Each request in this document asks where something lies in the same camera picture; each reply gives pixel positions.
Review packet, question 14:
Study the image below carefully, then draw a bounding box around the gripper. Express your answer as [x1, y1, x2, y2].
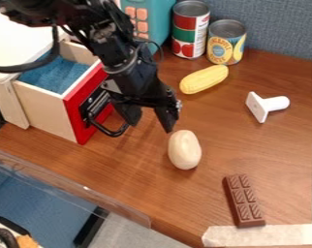
[100, 51, 184, 135]

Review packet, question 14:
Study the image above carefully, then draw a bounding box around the drawer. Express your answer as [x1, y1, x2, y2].
[11, 40, 132, 145]

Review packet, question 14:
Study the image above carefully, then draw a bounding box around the beige toy potato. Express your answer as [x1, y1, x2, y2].
[166, 129, 203, 171]

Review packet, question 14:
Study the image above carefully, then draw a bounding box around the yellow toy corn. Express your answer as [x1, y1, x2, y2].
[177, 64, 231, 95]

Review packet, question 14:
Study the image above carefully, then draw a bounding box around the red tomato can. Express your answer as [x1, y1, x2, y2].
[170, 0, 212, 60]

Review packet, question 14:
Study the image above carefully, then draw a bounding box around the teal toy phone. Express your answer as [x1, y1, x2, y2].
[118, 0, 178, 55]

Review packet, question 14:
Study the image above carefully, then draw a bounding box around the yellow pineapple can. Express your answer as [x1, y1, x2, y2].
[204, 18, 248, 66]

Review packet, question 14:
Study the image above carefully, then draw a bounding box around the white toy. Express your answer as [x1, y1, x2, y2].
[243, 91, 293, 124]

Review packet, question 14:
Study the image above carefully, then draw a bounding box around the brown toy chocolate bar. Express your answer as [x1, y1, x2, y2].
[222, 173, 267, 229]

